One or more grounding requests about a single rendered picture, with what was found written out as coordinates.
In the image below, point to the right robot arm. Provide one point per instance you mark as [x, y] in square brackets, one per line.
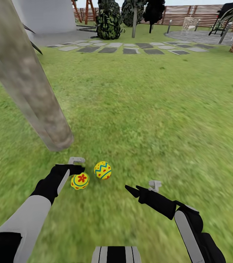
[200, 246]

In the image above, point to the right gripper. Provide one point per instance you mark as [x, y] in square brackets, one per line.
[151, 198]

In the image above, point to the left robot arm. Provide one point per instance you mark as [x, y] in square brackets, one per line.
[19, 233]

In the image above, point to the robot trunk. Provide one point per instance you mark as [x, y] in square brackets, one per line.
[104, 254]

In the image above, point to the charcoal grill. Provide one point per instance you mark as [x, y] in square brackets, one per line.
[225, 9]

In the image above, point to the easter egg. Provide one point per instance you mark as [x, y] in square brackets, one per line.
[102, 170]
[79, 182]

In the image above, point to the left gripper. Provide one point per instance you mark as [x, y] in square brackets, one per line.
[77, 169]

